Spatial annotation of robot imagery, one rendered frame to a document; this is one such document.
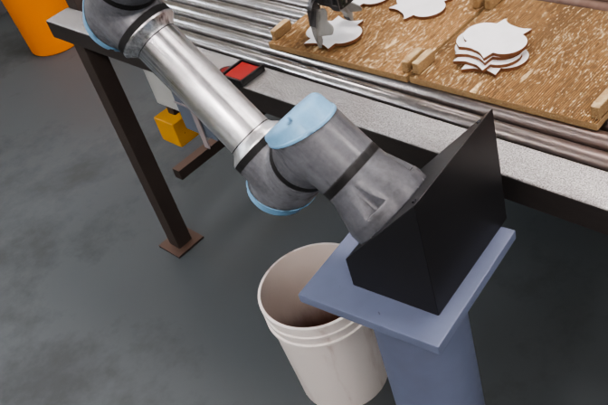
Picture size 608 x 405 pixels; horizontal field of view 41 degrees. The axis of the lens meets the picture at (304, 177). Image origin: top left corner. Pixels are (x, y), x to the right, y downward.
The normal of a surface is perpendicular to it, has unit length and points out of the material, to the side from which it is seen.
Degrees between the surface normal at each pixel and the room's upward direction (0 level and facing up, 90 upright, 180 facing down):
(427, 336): 0
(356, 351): 93
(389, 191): 31
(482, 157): 90
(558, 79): 0
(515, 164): 0
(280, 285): 87
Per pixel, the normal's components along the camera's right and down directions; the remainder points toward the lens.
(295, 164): -0.58, 0.62
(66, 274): -0.25, -0.76
